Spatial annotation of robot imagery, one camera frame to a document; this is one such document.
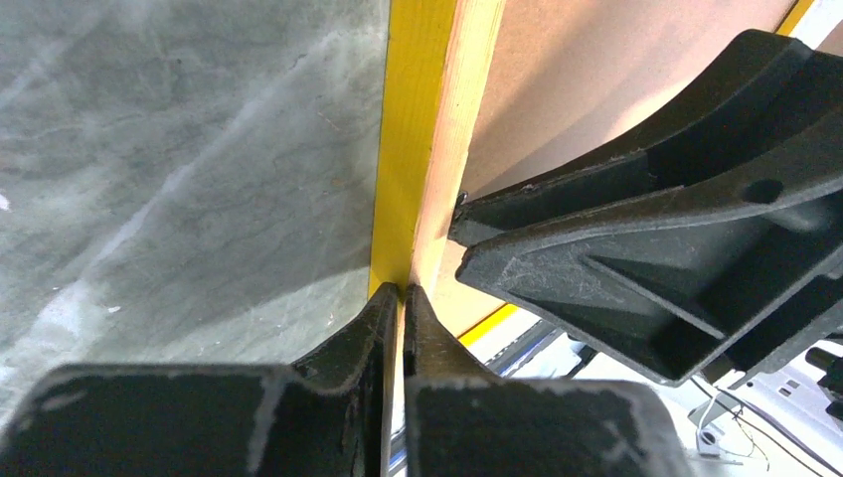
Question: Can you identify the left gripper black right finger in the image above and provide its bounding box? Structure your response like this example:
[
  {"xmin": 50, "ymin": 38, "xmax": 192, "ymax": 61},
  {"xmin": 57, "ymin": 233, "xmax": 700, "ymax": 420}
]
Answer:
[{"xmin": 404, "ymin": 284, "xmax": 692, "ymax": 476}]

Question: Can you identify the brown cardboard backing board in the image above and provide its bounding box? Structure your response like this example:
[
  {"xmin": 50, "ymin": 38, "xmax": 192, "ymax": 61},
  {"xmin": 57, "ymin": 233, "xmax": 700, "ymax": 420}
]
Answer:
[{"xmin": 427, "ymin": 0, "xmax": 801, "ymax": 340}]

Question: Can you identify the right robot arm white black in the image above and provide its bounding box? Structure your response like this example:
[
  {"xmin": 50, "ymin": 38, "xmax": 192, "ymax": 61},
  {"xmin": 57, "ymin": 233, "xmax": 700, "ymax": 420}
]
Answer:
[{"xmin": 448, "ymin": 30, "xmax": 842, "ymax": 476}]

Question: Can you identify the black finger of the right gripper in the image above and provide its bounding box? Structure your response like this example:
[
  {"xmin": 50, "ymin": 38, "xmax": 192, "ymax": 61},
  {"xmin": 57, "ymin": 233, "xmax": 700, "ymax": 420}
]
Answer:
[
  {"xmin": 456, "ymin": 111, "xmax": 842, "ymax": 386},
  {"xmin": 448, "ymin": 30, "xmax": 842, "ymax": 246}
]

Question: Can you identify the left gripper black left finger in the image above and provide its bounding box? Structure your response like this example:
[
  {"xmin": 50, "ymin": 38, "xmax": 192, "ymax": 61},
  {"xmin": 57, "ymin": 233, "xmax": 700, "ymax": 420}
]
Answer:
[{"xmin": 1, "ymin": 283, "xmax": 399, "ymax": 476}]

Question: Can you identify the yellow wooden picture frame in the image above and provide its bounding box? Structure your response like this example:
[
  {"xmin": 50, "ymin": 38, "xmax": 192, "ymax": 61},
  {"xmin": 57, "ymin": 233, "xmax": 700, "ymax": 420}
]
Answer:
[{"xmin": 367, "ymin": 0, "xmax": 818, "ymax": 477}]

